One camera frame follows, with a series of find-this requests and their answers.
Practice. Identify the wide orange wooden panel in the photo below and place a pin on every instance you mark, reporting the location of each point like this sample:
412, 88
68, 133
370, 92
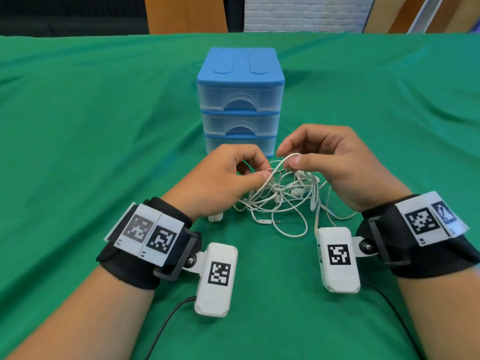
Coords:
185, 13

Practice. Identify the person's left forearm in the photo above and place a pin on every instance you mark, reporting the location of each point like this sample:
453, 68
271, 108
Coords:
82, 318

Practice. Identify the white right marker tag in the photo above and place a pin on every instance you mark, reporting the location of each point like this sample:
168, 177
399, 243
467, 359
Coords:
423, 219

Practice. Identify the person's right hand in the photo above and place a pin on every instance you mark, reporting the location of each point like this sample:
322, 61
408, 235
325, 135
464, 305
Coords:
348, 164

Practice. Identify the black sofa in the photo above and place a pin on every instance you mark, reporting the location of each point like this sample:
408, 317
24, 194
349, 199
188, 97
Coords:
75, 26

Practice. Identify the person's right forearm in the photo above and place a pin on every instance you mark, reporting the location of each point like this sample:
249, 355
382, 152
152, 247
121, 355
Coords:
446, 318

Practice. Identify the white metal frame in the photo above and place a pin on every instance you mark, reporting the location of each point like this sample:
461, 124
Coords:
425, 14

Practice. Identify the white marker tag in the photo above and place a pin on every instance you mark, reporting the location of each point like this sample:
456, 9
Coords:
144, 232
423, 219

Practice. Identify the tan wooden board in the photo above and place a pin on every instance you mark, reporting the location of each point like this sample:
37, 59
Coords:
384, 14
455, 13

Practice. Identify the blue plastic mini drawer unit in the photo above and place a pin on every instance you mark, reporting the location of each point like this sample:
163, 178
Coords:
240, 65

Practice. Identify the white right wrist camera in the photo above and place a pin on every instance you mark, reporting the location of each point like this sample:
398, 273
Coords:
337, 279

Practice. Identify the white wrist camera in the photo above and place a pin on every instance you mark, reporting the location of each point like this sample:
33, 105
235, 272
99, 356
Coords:
213, 305
337, 279

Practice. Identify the green tablecloth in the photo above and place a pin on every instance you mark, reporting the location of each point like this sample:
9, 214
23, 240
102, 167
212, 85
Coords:
75, 138

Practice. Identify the person's left hand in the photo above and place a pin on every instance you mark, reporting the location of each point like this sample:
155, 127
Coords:
213, 179

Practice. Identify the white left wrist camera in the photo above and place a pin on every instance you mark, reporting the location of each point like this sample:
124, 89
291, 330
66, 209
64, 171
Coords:
213, 305

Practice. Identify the white left marker tag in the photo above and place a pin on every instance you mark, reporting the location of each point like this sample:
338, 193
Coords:
144, 232

